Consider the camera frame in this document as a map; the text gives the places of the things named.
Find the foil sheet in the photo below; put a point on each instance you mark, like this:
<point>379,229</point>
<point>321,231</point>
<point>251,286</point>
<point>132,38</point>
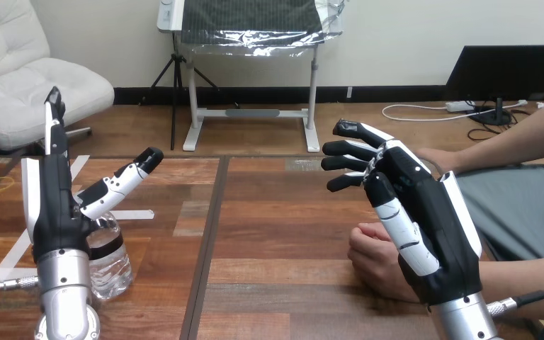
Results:
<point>262,40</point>

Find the dark screen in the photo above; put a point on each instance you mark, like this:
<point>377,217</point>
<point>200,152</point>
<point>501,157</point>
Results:
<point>502,68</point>

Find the person's forearm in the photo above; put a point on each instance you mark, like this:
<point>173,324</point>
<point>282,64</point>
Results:
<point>525,281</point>
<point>520,136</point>

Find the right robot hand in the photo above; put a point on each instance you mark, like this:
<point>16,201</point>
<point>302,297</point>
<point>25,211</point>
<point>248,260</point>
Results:
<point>431,220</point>

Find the black tripod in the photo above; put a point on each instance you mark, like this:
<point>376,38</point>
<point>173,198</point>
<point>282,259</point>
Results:
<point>177,84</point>

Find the white cushioned chair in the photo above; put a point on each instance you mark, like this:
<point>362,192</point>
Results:
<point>14,80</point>

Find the clear water bottle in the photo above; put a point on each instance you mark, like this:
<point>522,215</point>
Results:
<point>111,267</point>

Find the person's hand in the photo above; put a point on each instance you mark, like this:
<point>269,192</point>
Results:
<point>375,263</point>
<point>443,162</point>

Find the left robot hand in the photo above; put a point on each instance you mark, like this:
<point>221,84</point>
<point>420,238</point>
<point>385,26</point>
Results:
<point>56,211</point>

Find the white power strip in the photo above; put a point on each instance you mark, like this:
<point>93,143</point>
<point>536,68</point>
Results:
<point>459,106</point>

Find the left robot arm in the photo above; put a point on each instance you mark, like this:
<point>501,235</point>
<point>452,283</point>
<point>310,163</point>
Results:
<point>65,291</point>

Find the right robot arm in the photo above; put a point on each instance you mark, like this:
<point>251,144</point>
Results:
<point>464,321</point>

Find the white desk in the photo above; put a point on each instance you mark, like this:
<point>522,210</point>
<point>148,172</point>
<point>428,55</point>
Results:
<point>253,113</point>

